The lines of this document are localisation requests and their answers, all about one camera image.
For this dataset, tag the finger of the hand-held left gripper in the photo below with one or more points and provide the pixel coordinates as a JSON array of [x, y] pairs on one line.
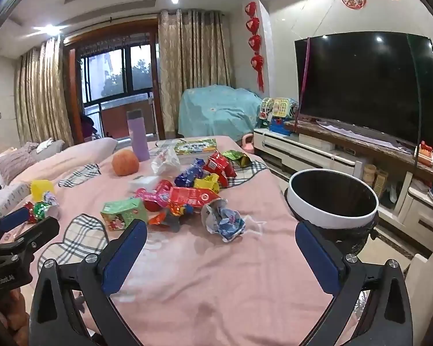
[[7, 221], [39, 232]]

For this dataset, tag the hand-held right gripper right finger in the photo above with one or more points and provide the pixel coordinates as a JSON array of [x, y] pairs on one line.
[[319, 263]]

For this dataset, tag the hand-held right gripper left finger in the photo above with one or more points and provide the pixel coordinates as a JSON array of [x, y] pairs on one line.
[[124, 256]]

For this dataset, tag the green red wrapper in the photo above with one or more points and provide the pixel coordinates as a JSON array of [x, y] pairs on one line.
[[36, 212]]

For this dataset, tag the silver wrapper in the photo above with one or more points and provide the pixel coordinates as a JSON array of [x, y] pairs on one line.
[[52, 203]]

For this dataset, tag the green carton box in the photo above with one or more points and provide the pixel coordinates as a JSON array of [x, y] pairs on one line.
[[122, 216]]

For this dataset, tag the white round waste bin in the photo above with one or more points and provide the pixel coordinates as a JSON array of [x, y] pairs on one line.
[[310, 214]]

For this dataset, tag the orange blue wrapper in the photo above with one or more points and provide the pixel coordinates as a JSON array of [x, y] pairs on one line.
[[169, 220]]

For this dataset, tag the pink red wrapper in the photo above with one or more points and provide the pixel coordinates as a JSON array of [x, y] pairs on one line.
[[155, 193]]

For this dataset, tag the white small box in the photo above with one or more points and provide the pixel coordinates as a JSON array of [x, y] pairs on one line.
[[142, 183]]

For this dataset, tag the red snack packet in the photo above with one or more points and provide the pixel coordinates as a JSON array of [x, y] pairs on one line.
[[193, 197], [218, 167]]

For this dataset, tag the blue snack packet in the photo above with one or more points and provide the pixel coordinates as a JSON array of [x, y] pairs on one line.
[[187, 176]]

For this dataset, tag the blue white wrapper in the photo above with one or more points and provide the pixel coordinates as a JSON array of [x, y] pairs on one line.
[[223, 221]]

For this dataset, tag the yellow snack packet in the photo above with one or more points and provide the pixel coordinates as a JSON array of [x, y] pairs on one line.
[[206, 184]]

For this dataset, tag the person's left hand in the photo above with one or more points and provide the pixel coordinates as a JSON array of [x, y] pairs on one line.
[[12, 308]]

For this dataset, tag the yellow plastic cup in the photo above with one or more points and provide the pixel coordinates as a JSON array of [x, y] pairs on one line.
[[41, 189]]

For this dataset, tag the grey striped pillow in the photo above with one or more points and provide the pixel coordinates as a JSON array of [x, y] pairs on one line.
[[12, 162]]

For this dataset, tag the pink pillow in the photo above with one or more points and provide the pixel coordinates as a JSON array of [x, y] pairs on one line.
[[68, 158]]

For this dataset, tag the pink blanket plaid patches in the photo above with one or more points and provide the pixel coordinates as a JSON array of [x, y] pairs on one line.
[[209, 281]]

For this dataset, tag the orange round fruit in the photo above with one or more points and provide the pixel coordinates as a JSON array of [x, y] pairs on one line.
[[125, 163]]

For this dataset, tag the stacked yellow jars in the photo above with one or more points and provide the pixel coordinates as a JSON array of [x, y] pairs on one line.
[[369, 176]]

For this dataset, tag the wooden box grater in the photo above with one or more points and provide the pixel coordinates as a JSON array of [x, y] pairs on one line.
[[381, 183]]

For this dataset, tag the white low cabinet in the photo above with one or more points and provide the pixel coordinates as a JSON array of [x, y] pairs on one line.
[[424, 277]]

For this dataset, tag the white wooden television cabinet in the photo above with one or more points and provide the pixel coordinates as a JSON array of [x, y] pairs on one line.
[[310, 151]]

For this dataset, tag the dark purple cloth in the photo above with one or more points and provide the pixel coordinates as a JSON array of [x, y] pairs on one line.
[[88, 126]]

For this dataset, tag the purple bottle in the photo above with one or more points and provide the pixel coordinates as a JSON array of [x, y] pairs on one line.
[[138, 138]]

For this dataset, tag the green picture book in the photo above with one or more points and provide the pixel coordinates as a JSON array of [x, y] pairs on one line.
[[195, 147]]

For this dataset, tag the green snack packet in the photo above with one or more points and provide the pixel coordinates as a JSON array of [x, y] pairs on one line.
[[238, 158]]

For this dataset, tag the beige patterned curtain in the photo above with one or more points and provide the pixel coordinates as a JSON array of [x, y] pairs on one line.
[[43, 93], [195, 72]]

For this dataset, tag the long white paper sheet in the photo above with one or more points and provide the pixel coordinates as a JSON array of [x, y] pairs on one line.
[[361, 135]]

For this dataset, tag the pink kettlebell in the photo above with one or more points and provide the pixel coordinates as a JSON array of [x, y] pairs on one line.
[[248, 145]]

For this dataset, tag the blue plastic toy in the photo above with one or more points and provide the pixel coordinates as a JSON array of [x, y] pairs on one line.
[[277, 125]]

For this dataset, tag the red toy telephone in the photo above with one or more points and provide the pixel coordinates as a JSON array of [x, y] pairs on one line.
[[425, 155]]

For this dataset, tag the colourful toy play set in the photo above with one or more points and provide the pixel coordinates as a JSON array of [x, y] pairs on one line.
[[274, 108]]

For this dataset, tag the teal cloth furniture cover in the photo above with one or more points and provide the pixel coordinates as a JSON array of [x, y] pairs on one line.
[[216, 115]]

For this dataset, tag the wooden framed balcony window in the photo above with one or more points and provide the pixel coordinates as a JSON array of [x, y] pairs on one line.
[[112, 72]]

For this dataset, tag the black flat television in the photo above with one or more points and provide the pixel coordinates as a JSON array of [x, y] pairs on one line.
[[364, 86]]

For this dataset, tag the red hanging knot decoration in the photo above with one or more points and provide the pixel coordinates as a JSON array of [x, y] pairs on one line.
[[255, 43]]

